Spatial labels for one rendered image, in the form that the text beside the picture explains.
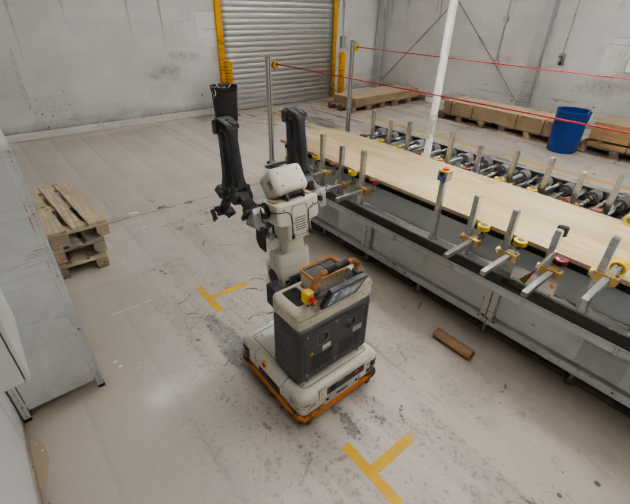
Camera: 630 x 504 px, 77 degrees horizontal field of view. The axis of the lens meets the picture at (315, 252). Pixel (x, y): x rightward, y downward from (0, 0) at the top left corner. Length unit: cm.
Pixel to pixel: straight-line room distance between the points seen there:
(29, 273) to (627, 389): 343
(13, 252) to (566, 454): 311
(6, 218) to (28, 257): 22
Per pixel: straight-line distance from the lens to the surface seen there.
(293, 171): 215
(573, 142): 831
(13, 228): 235
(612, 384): 316
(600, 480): 287
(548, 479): 273
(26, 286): 249
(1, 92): 863
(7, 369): 160
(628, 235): 325
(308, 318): 203
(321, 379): 240
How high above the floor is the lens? 212
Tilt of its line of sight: 32 degrees down
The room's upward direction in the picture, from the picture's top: 1 degrees clockwise
